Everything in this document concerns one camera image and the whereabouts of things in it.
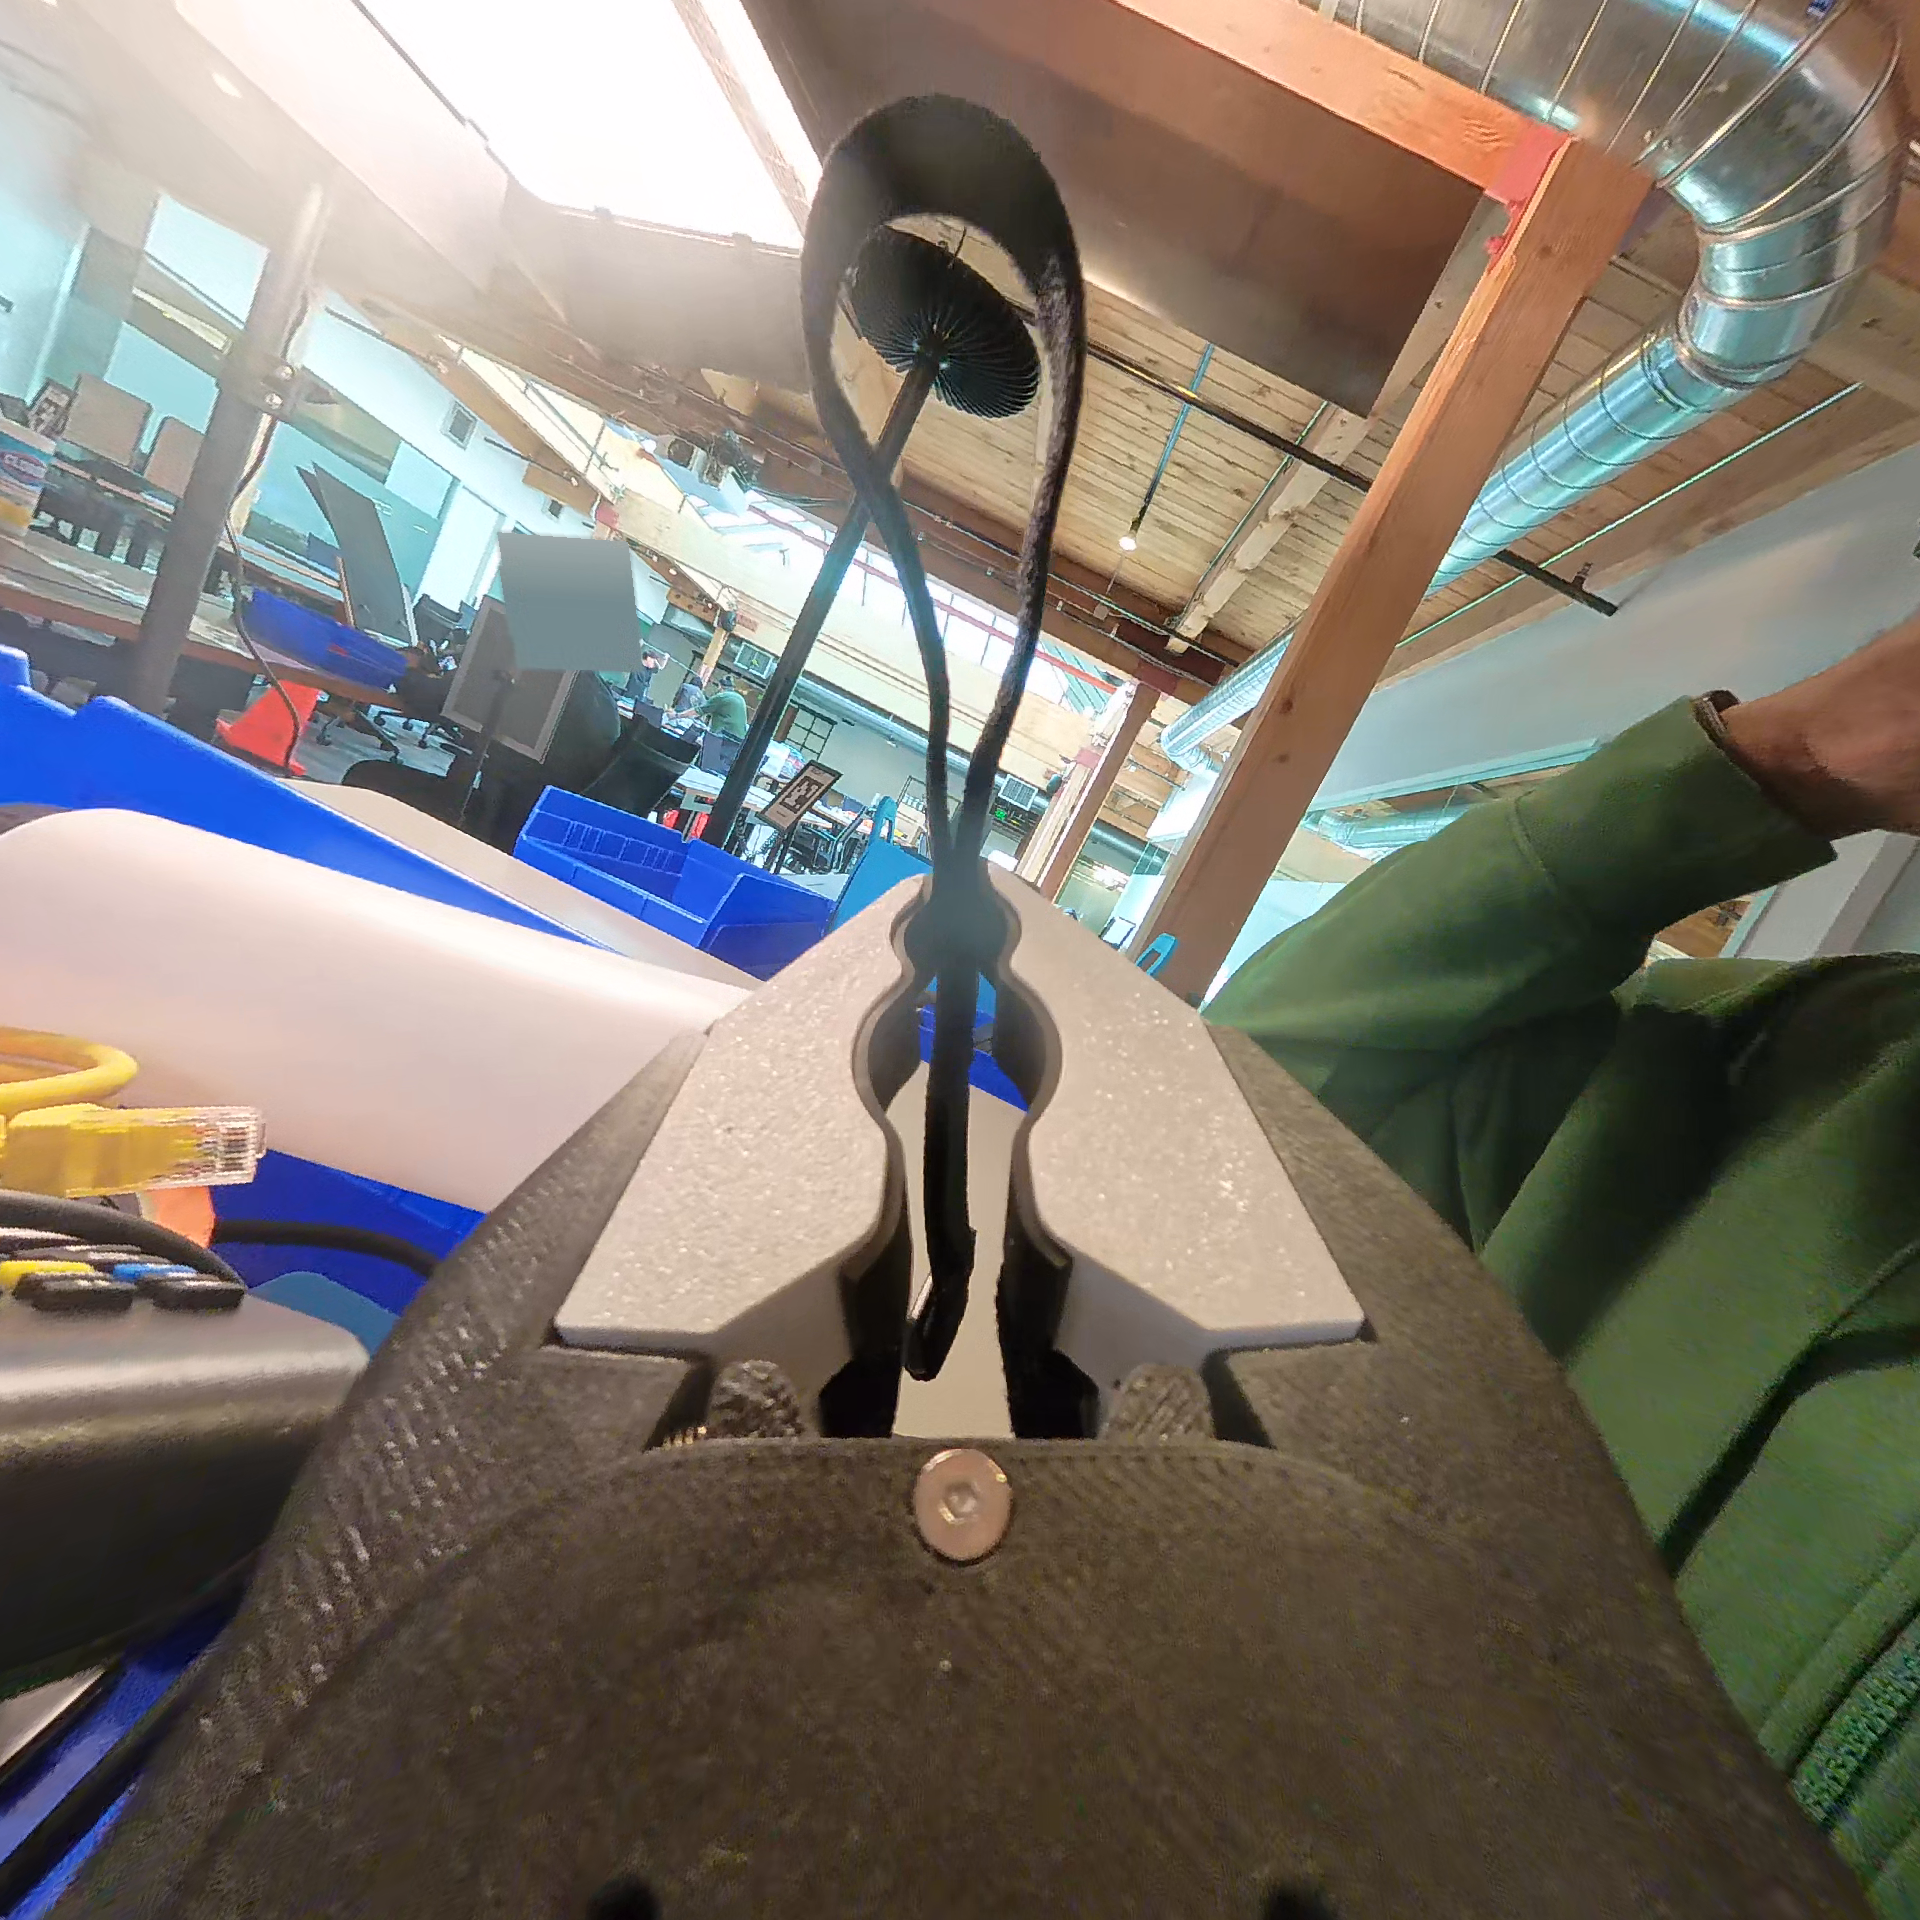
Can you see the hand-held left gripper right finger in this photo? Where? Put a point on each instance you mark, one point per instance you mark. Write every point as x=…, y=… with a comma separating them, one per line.
x=1188, y=1187

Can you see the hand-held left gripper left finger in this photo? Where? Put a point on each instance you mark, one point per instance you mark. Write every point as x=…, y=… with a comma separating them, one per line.
x=735, y=1187

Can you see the blue plastic bin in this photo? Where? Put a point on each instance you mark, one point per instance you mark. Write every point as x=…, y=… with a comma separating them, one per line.
x=600, y=848
x=181, y=782
x=748, y=909

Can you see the person's right forearm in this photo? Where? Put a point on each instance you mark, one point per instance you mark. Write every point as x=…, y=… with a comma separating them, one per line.
x=1424, y=961

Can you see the person's right hand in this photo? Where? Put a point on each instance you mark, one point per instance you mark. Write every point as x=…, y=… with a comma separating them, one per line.
x=1847, y=735

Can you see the fiducial marker sign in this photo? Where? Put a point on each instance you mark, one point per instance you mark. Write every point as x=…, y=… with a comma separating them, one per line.
x=798, y=794

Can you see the white plastic bottle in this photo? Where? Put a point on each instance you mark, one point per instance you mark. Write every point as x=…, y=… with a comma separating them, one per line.
x=301, y=991

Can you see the person's green jacket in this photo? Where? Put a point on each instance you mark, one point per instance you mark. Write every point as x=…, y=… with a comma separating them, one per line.
x=1725, y=1274

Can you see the orange tape roll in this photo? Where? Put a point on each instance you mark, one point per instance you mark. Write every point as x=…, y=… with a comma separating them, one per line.
x=185, y=1217

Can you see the grey desk monitor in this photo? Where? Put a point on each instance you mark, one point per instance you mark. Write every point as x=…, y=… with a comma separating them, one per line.
x=504, y=683

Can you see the black remote control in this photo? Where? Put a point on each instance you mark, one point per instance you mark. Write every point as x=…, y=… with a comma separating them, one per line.
x=152, y=1410

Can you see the orange traffic cone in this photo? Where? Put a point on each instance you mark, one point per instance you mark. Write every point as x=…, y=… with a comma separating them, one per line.
x=269, y=735

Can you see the wooden beam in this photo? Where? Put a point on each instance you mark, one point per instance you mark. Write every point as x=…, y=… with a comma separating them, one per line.
x=1424, y=523

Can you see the dark grey tilted panel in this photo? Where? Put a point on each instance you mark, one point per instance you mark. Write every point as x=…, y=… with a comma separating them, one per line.
x=362, y=555

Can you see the black floor lamp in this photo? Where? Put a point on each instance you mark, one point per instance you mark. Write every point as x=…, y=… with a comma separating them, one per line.
x=945, y=323

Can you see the black metal pole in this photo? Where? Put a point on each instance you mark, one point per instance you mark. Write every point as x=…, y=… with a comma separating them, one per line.
x=227, y=450

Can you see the slim wooden post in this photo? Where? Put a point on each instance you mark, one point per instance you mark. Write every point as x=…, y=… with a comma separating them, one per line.
x=1096, y=782

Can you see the spiral metal duct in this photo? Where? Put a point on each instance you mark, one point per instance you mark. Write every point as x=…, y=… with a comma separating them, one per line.
x=1772, y=227

